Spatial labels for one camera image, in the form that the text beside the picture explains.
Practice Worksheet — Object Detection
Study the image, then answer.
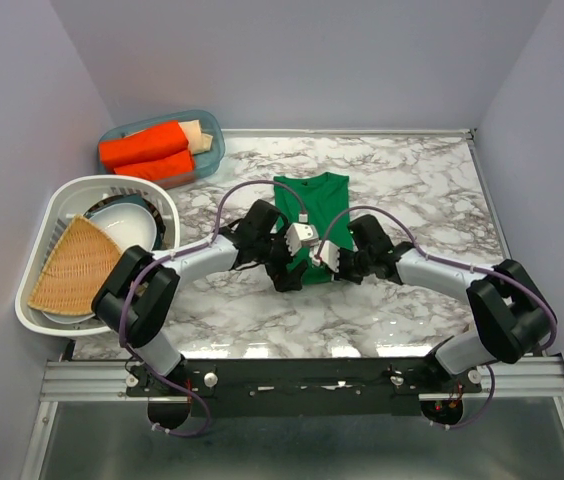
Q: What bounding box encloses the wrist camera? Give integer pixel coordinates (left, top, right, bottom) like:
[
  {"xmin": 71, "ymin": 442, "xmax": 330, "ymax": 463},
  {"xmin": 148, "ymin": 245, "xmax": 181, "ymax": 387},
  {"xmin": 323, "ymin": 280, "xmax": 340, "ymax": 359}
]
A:
[
  {"xmin": 284, "ymin": 222, "xmax": 320, "ymax": 256},
  {"xmin": 310, "ymin": 240, "xmax": 340, "ymax": 273}
]

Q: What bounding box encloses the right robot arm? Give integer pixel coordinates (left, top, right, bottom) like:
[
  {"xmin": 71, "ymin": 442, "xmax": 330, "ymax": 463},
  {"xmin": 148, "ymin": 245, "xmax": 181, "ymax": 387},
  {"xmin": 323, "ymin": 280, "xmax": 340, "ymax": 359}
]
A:
[{"xmin": 313, "ymin": 215, "xmax": 557, "ymax": 392}]

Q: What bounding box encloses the purple cable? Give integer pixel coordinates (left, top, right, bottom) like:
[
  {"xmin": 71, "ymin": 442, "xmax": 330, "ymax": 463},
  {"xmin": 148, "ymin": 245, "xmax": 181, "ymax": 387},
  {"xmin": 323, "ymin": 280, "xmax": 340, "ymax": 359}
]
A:
[
  {"xmin": 314, "ymin": 205, "xmax": 559, "ymax": 431},
  {"xmin": 118, "ymin": 179, "xmax": 311, "ymax": 439}
]

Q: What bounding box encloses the wicker fan-shaped tray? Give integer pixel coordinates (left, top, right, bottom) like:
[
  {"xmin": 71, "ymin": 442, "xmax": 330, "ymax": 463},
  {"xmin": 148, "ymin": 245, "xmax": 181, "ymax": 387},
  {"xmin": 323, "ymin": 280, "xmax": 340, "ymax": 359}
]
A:
[{"xmin": 27, "ymin": 215, "xmax": 122, "ymax": 316}]

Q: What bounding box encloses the aluminium rail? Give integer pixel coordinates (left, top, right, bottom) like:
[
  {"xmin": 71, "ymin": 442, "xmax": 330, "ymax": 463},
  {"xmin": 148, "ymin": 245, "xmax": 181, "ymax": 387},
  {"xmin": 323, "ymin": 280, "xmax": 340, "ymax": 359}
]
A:
[{"xmin": 40, "ymin": 355, "xmax": 564, "ymax": 402}]

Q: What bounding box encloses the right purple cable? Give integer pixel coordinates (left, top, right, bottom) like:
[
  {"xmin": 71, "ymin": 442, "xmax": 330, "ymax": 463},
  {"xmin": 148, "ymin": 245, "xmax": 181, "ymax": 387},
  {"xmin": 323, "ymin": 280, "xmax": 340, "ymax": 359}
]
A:
[{"xmin": 314, "ymin": 205, "xmax": 559, "ymax": 431}]

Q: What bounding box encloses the rolled orange t-shirt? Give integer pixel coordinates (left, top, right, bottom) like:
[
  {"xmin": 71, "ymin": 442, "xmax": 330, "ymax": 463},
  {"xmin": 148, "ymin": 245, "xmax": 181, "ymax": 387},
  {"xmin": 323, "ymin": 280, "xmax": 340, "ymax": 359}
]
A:
[
  {"xmin": 98, "ymin": 121, "xmax": 189, "ymax": 170},
  {"xmin": 113, "ymin": 150, "xmax": 195, "ymax": 182}
]

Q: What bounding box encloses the white bowl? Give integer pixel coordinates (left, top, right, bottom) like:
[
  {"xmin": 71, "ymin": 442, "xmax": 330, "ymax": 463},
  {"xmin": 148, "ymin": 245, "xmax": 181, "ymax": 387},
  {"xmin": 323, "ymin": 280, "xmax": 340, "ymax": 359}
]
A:
[{"xmin": 87, "ymin": 203, "xmax": 158, "ymax": 251}]

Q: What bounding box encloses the blue plastic bin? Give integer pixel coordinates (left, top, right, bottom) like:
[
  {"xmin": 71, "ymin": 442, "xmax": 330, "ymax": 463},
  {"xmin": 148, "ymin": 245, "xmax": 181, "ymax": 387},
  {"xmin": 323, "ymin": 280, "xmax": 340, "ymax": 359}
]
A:
[{"xmin": 98, "ymin": 110, "xmax": 225, "ymax": 189}]

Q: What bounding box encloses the black mounting base plate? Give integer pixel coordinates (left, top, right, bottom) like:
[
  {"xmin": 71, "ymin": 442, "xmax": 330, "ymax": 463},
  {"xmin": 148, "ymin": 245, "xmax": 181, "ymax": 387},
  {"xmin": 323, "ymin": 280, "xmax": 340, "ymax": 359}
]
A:
[{"xmin": 126, "ymin": 357, "xmax": 482, "ymax": 418}]

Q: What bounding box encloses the dark teal plate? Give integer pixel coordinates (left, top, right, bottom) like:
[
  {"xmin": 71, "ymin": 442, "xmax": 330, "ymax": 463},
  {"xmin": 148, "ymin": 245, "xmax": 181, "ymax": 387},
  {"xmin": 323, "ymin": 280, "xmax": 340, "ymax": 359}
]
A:
[{"xmin": 84, "ymin": 194, "xmax": 166, "ymax": 250}]

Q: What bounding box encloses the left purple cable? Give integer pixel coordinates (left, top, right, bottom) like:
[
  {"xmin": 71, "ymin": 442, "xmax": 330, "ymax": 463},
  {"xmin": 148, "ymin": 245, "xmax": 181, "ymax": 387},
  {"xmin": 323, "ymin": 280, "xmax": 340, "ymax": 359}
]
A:
[{"xmin": 118, "ymin": 179, "xmax": 311, "ymax": 439}]

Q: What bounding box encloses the green t-shirt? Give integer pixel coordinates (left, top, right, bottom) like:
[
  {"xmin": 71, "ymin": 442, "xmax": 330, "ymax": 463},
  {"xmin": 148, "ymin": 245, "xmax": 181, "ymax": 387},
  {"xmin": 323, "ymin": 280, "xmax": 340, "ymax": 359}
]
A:
[{"xmin": 273, "ymin": 172, "xmax": 354, "ymax": 286}]

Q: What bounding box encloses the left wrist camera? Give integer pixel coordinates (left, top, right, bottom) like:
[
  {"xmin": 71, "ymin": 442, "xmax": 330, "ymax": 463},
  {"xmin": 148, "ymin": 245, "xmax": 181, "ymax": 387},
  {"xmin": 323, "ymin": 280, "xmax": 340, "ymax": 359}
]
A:
[{"xmin": 284, "ymin": 222, "xmax": 320, "ymax": 256}]

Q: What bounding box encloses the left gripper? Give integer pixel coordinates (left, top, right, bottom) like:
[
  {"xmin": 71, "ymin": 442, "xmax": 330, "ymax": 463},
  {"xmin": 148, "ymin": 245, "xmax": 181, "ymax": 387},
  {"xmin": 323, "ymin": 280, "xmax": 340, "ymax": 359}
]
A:
[{"xmin": 255, "ymin": 224, "xmax": 309, "ymax": 293}]

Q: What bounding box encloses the upper rolled orange t-shirt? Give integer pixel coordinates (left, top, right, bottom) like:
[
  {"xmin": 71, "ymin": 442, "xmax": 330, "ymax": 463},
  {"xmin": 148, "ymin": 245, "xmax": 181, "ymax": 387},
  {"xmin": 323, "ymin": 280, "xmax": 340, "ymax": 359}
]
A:
[{"xmin": 98, "ymin": 121, "xmax": 189, "ymax": 170}]

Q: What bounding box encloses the white plastic basket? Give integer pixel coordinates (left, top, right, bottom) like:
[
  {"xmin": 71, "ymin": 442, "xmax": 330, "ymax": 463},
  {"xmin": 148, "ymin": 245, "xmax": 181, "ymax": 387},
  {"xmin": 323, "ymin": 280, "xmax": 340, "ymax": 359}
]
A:
[{"xmin": 15, "ymin": 175, "xmax": 180, "ymax": 339}]

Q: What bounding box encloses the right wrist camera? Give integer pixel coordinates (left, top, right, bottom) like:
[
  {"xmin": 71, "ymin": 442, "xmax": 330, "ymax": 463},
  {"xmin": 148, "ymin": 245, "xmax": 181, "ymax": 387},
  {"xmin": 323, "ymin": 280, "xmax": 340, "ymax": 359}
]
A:
[{"xmin": 310, "ymin": 240, "xmax": 340, "ymax": 273}]

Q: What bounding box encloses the lower rolled orange t-shirt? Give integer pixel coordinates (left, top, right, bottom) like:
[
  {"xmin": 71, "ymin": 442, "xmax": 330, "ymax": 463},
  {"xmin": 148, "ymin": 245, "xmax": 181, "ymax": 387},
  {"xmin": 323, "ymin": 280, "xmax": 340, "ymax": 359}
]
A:
[{"xmin": 113, "ymin": 150, "xmax": 195, "ymax": 182}]

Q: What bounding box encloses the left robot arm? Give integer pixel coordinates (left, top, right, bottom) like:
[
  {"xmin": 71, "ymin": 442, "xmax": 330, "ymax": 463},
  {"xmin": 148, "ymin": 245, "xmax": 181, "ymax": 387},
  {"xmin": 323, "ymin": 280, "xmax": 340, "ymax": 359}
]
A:
[{"xmin": 91, "ymin": 200, "xmax": 319, "ymax": 395}]

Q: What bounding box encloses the rolled beige t-shirt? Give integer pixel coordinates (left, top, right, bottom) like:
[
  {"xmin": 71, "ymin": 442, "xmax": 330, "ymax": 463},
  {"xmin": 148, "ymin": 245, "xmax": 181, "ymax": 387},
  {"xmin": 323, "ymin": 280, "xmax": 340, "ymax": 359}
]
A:
[{"xmin": 179, "ymin": 120, "xmax": 213, "ymax": 155}]

